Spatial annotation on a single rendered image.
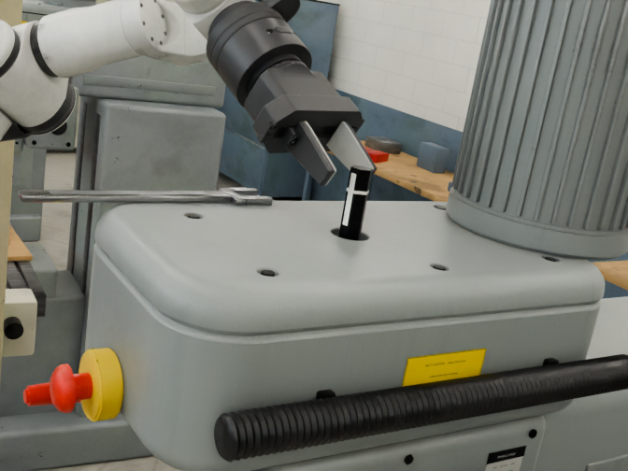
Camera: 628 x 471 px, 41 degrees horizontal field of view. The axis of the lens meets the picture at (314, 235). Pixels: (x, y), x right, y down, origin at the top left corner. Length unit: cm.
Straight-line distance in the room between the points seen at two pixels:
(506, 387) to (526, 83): 29
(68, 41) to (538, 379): 60
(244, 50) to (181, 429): 38
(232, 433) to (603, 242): 45
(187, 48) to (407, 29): 663
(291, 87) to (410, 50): 670
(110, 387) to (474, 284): 32
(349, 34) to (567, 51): 747
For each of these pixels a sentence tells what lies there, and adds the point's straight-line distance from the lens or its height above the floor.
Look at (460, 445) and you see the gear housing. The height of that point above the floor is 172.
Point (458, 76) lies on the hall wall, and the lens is 699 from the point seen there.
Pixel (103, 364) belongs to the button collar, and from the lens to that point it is 71.
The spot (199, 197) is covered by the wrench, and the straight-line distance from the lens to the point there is 81.
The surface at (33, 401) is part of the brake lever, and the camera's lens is 83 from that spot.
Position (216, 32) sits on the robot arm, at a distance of 86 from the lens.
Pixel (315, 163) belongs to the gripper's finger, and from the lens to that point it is 77.
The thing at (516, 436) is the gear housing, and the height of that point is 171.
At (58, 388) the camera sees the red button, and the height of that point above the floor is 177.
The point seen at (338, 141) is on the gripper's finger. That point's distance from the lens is 83.
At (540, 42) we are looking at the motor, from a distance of 84.
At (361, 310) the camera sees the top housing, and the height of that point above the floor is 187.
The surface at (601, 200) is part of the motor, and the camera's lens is 87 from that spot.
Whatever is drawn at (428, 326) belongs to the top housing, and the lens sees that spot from 71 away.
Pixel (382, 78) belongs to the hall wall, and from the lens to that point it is 777.
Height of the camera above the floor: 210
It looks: 16 degrees down
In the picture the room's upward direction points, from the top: 10 degrees clockwise
